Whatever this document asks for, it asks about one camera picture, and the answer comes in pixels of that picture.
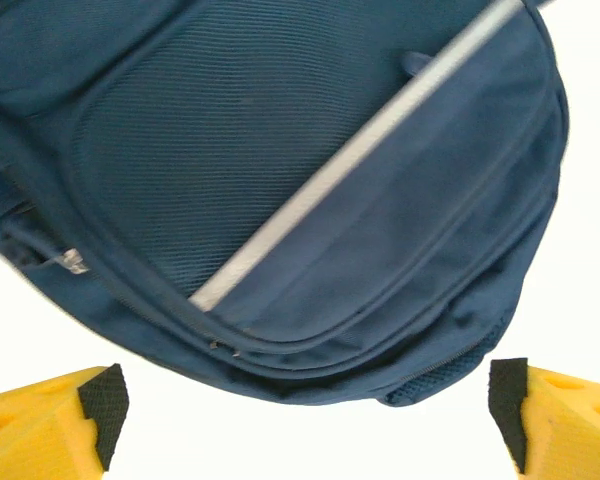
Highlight navy blue backpack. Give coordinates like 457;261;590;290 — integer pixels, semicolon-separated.
0;0;571;409

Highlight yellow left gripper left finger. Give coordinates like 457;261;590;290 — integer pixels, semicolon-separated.
0;363;130;480

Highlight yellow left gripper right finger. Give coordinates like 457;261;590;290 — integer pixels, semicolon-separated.
488;357;600;480

